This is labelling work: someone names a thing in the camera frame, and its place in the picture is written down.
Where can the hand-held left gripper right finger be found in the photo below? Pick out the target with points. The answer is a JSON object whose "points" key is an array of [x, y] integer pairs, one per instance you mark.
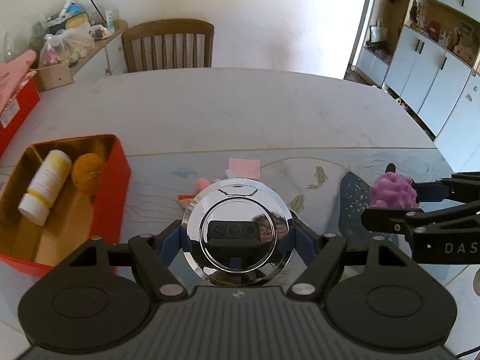
{"points": [[300, 234]]}

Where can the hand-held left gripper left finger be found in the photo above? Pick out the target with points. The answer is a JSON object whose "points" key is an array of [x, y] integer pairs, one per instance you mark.
{"points": [[170, 240]]}

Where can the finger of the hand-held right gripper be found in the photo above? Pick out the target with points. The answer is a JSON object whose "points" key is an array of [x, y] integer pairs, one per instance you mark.
{"points": [[435, 189], [382, 219]]}

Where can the purple rubber toy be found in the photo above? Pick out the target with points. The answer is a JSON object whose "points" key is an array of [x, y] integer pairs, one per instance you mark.
{"points": [[392, 193]]}

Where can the round chrome lid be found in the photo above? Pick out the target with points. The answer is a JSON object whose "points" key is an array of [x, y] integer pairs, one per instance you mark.
{"points": [[236, 228]]}

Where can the red metal tin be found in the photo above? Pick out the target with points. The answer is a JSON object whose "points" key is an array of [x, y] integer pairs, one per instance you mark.
{"points": [[112, 202]]}

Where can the small red flat piece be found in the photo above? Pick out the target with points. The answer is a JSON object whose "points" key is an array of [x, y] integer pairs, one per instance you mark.
{"points": [[185, 197]]}

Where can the fish print table mat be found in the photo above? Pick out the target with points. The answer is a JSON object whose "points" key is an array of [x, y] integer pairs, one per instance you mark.
{"points": [[157, 180]]}

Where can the small pink object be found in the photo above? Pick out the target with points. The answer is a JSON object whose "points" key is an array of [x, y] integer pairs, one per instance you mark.
{"points": [[202, 184]]}

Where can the pink sticky note pad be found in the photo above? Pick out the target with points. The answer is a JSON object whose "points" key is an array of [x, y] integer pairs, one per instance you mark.
{"points": [[244, 168]]}

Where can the orange yarn ball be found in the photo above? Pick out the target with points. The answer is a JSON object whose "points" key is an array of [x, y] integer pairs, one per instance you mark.
{"points": [[88, 172]]}

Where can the white cabinet unit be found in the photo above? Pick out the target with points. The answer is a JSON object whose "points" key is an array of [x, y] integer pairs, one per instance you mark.
{"points": [[431, 75]]}

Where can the white yellow bottle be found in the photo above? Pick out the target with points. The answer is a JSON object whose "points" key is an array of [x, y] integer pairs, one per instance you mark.
{"points": [[45, 183]]}

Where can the white tote bag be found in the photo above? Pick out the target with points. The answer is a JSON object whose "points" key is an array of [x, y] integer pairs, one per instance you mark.
{"points": [[378, 33]]}

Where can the brown wooden chair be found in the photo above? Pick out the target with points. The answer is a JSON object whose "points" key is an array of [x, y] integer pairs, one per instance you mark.
{"points": [[167, 47]]}

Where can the red cardboard box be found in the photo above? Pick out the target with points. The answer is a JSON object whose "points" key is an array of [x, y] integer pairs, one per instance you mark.
{"points": [[17, 120]]}

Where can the wooden top sideboard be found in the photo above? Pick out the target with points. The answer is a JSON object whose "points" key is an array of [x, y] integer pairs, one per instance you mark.
{"points": [[97, 58]]}

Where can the black white small pouch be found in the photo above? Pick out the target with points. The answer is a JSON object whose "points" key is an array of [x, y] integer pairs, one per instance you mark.
{"points": [[99, 33]]}

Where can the clear plastic bag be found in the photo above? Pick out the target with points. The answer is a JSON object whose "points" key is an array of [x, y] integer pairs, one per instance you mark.
{"points": [[65, 45]]}

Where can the white tube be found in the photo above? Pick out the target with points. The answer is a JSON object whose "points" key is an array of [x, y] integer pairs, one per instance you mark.
{"points": [[109, 20]]}

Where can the green yellow case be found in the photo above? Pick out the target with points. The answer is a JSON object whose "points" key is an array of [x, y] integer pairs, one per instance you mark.
{"points": [[71, 21]]}

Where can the black stick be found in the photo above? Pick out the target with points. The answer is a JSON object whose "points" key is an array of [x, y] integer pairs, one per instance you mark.
{"points": [[95, 7]]}

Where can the glass bowl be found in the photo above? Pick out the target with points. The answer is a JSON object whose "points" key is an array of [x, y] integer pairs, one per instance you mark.
{"points": [[9, 45]]}

